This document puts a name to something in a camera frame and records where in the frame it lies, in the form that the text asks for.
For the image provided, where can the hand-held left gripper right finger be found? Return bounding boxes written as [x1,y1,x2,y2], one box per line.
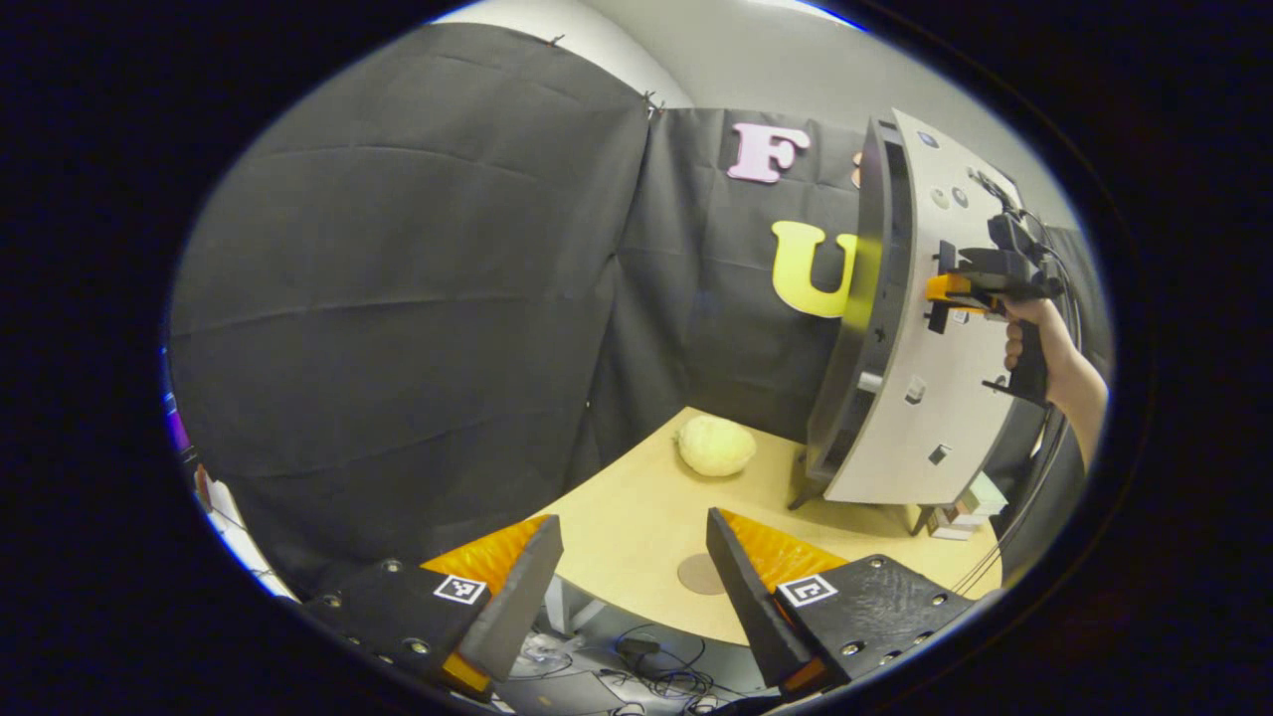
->
[704,509,981,705]

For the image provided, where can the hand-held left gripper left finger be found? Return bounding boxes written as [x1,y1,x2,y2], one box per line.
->
[298,515,565,705]

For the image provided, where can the black door handle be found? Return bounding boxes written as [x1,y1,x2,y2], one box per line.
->
[928,241,958,335]

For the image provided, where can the round brown coaster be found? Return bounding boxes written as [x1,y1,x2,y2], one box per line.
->
[677,553,727,596]

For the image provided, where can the dark grey cabinet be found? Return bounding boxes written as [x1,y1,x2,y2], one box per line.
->
[789,117,941,538]

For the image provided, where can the pale yellow round sponge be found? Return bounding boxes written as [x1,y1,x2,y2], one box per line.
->
[674,415,757,477]

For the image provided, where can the pale green book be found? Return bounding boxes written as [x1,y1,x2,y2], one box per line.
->
[958,472,1008,518]

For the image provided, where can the brown book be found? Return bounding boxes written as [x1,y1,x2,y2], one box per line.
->
[928,507,983,541]

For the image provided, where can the black backdrop cloth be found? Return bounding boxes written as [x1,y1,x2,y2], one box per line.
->
[167,22,1115,598]

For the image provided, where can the black floor cable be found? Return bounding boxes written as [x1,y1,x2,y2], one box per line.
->
[607,626,717,715]

